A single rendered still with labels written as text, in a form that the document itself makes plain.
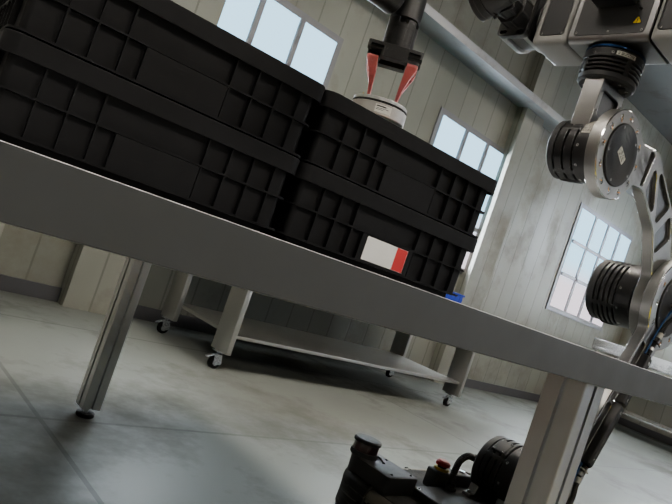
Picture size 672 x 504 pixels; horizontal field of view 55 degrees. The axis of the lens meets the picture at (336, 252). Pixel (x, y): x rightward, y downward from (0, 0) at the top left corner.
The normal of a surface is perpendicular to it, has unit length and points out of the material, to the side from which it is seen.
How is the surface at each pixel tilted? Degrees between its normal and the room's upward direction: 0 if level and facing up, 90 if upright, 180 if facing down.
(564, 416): 90
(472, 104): 90
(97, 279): 90
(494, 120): 90
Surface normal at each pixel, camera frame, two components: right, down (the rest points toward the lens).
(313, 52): 0.63, 0.21
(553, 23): -0.70, -0.26
